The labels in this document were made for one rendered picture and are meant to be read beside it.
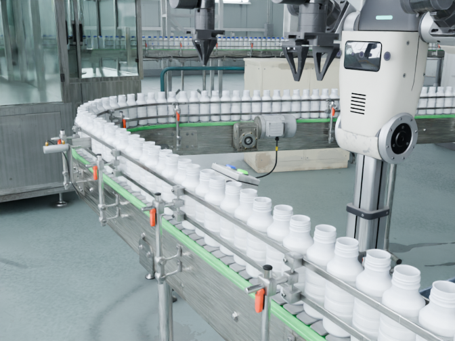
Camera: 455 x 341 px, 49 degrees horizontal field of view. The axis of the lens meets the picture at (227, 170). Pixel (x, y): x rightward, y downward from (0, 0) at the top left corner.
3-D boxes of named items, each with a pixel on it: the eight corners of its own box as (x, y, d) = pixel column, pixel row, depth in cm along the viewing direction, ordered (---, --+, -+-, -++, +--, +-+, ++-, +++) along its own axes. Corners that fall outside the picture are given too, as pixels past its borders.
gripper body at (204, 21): (183, 35, 141) (183, 8, 139) (214, 36, 146) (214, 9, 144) (193, 36, 135) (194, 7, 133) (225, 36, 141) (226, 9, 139)
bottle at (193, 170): (199, 232, 126) (199, 170, 121) (177, 229, 128) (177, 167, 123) (208, 224, 131) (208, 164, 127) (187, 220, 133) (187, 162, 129)
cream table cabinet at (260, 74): (326, 154, 618) (332, 57, 586) (349, 168, 560) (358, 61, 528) (241, 159, 592) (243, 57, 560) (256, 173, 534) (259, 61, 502)
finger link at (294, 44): (325, 82, 104) (329, 36, 102) (298, 82, 100) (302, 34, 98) (304, 79, 110) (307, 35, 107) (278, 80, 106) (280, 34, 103)
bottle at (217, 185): (233, 240, 121) (234, 176, 117) (222, 249, 116) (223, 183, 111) (211, 236, 124) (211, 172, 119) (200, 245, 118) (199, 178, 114)
